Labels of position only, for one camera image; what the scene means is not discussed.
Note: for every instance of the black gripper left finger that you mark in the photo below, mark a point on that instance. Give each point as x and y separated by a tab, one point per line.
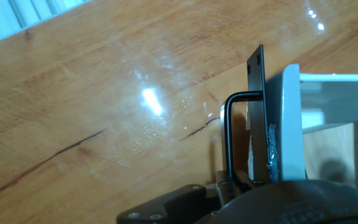
169	207

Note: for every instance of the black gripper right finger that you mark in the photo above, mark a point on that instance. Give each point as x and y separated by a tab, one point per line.
238	183

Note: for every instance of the light wooden cube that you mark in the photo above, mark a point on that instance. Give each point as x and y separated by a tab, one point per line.
334	152

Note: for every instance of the glossy orange wooden board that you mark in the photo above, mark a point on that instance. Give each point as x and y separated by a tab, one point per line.
73	124

